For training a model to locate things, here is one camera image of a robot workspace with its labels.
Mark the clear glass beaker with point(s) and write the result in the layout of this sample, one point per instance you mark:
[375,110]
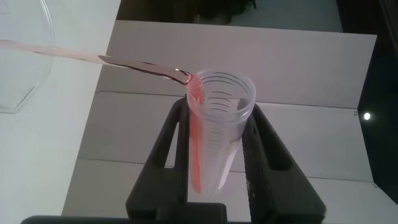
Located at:
[29,93]

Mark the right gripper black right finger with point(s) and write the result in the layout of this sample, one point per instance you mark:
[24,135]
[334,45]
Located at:
[267,186]

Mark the test tube with red pigment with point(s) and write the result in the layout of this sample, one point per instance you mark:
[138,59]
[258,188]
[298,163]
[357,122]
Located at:
[224,140]

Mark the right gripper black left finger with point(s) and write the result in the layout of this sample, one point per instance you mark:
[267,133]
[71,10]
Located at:
[161,174]

